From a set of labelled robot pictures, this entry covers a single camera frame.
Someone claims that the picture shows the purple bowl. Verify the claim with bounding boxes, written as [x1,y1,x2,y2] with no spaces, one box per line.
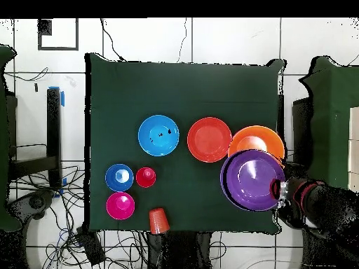
[219,149,286,212]

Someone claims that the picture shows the large orange bowl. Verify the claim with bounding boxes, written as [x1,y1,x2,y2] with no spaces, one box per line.
[227,125,286,166]

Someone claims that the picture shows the red-orange bowl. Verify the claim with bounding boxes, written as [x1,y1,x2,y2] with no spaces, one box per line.
[187,116,233,163]

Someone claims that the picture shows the orange cup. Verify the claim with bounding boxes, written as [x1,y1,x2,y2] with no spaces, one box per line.
[148,207,171,235]

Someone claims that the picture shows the light blue bowl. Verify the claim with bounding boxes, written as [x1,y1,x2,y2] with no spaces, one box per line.
[137,114,180,157]

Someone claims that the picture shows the red cup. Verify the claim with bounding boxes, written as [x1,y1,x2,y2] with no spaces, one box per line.
[135,167,157,188]

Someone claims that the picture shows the small dark blue bowl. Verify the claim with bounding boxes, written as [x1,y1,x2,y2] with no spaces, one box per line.
[104,163,135,193]

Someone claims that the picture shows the white box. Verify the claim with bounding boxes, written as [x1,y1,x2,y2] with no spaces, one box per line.
[348,172,359,193]
[348,139,359,174]
[348,106,359,141]

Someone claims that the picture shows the green cloth neighbouring table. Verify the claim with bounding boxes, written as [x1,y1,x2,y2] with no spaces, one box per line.
[298,55,359,194]
[0,44,22,232]

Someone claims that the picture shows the dark green table cloth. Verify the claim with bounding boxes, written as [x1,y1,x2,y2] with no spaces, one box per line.
[84,53,287,235]

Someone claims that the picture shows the small pink bowl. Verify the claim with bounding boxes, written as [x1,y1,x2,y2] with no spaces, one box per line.
[105,191,136,221]

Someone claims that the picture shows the black power adapter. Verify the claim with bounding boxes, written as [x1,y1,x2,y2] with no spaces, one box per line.
[76,229,107,265]

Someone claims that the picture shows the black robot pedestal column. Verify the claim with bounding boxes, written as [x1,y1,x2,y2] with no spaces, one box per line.
[147,231,213,269]

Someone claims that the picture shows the black floor cable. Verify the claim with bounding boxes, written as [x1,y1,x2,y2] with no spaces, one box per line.
[100,18,126,62]

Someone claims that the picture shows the blue cable bundle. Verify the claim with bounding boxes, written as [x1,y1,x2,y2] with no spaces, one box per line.
[56,227,70,248]

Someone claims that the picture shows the black stand post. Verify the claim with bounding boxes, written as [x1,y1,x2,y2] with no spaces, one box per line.
[8,87,64,190]

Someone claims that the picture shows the black square floor frame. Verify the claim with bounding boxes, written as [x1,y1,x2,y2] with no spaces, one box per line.
[37,18,79,51]

